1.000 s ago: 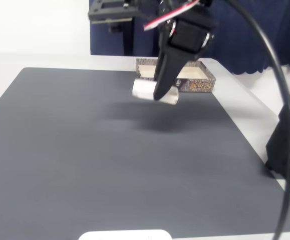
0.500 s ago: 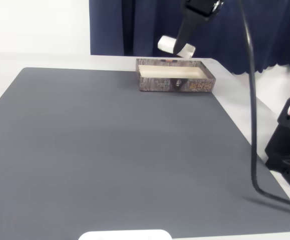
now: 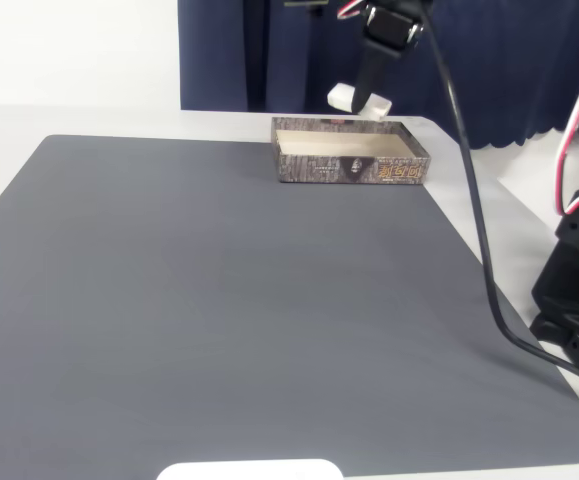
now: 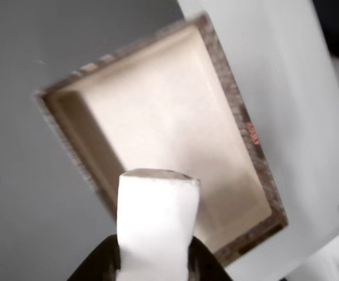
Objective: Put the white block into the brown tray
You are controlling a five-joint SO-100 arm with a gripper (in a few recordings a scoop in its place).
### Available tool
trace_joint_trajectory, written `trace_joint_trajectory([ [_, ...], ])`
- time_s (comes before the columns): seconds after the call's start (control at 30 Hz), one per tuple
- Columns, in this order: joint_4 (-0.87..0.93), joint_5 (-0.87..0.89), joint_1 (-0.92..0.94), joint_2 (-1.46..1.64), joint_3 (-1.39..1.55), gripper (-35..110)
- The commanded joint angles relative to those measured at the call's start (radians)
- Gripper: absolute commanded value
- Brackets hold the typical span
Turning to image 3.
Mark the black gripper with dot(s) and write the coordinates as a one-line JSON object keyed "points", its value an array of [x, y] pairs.
{"points": [[388, 26]]}

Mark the white rectangular eraser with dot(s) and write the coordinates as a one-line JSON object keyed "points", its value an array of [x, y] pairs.
{"points": [[340, 96]]}

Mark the bark-patterned cardboard box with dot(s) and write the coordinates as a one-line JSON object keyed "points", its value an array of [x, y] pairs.
{"points": [[319, 170]]}

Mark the navy blue curtain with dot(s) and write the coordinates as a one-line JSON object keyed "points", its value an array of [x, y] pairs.
{"points": [[509, 75]]}

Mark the dark grey desk mat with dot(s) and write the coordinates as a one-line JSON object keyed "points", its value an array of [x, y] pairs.
{"points": [[219, 300]]}

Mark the white rounded plastic device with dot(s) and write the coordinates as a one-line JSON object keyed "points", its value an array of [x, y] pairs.
{"points": [[249, 471]]}

